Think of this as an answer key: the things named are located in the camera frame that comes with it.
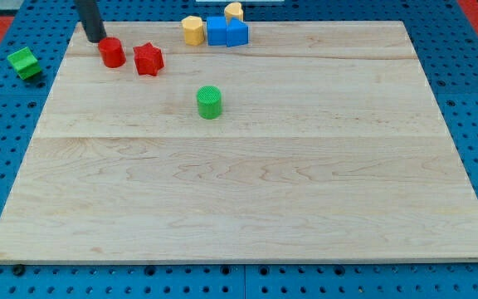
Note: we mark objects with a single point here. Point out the red star block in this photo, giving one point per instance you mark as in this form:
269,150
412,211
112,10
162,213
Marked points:
148,59

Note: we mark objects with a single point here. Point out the green cylinder block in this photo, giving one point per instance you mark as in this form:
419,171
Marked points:
209,100

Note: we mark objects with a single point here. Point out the wooden board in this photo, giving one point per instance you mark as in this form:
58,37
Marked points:
330,148

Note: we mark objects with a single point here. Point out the blue triangle block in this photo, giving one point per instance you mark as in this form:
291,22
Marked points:
237,33

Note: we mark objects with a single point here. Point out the blue cube block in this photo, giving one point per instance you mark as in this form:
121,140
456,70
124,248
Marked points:
216,31

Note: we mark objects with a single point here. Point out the yellow hexagon block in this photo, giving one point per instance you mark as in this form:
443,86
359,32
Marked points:
193,30

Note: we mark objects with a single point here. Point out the red cylinder block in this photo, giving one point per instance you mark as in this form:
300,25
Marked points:
112,52

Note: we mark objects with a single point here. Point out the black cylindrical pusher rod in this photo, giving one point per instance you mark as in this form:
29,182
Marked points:
91,19

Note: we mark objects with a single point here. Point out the green block off board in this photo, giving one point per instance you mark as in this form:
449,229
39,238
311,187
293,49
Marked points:
24,63

